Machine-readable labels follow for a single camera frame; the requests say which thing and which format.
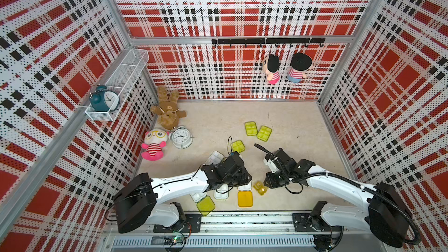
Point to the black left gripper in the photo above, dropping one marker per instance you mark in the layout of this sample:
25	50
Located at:
244	180

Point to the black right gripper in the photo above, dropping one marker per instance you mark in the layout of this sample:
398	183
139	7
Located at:
270	182

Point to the green pillbox with cross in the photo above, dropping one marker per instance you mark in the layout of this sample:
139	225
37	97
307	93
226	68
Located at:
238	146

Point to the small yellow transparent pillbox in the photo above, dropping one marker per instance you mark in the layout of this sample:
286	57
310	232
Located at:
260	188

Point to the green pillbox white tray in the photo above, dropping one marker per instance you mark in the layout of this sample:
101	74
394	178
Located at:
264	133

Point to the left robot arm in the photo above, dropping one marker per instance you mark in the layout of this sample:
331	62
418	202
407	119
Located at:
145	200

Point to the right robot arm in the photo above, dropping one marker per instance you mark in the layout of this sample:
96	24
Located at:
372	208

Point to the open green pillbox front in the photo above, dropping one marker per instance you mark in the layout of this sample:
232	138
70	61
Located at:
204	203

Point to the white alarm clock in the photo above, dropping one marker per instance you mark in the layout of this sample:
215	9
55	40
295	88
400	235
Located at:
181	137

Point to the pink owl plush toy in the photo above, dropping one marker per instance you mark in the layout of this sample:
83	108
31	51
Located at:
154	142

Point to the brown teddy bear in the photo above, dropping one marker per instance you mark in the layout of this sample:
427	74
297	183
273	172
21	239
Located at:
167	109

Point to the pink dressed hanging doll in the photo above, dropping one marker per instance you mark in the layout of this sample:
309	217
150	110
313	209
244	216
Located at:
271	68

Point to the blue dressed hanging doll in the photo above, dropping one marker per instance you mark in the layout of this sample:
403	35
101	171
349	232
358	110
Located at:
299	64

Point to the teal alarm clock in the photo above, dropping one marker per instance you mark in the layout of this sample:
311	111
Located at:
102	99

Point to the metal base rail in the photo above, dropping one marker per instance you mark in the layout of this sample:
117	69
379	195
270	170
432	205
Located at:
242	231

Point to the black hook rail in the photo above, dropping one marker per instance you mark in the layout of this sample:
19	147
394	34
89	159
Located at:
263	41

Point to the white wire shelf basket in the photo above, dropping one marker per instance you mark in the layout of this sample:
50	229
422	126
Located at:
122	80

